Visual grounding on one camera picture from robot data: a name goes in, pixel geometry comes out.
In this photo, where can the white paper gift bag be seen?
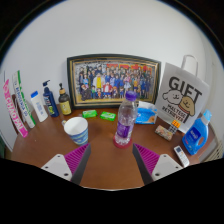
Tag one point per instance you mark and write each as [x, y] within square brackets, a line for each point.
[181, 90]

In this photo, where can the white blue-capped lotion bottle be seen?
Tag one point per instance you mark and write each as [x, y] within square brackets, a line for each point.
[39, 108]

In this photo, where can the blue tissue pack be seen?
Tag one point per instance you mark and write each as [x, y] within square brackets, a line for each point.
[146, 115]

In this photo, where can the flat round red coaster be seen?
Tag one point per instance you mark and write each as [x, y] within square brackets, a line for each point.
[115, 143]

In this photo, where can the blue detergent bottle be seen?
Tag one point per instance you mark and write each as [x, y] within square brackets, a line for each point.
[195, 136]

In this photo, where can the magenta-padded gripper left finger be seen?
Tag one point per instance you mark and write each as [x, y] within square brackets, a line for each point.
[77, 160]

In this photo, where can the white green long tube box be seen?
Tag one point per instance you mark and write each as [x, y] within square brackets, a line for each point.
[24, 100]

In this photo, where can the framed group photo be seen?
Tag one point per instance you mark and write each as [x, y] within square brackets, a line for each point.
[113, 80]

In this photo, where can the white blue-patterned mug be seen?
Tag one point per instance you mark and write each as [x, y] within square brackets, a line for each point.
[78, 131]

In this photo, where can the pink long tube box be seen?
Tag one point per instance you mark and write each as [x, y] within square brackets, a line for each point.
[15, 111]

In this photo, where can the dark blue pump bottle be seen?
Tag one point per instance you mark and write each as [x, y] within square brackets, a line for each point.
[50, 101]

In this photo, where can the small patterned box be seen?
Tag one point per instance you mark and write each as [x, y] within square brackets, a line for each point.
[163, 132]

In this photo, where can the clear purple-capped water bottle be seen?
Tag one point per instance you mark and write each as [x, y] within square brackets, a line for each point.
[125, 123]

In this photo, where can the white remote control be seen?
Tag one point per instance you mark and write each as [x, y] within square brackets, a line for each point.
[181, 156]

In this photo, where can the amber pump bottle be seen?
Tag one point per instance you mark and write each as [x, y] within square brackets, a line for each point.
[65, 103]

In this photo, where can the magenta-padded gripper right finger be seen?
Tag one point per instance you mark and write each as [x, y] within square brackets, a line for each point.
[146, 160]

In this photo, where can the small green pack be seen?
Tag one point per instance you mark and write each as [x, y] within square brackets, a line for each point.
[108, 116]
[90, 114]

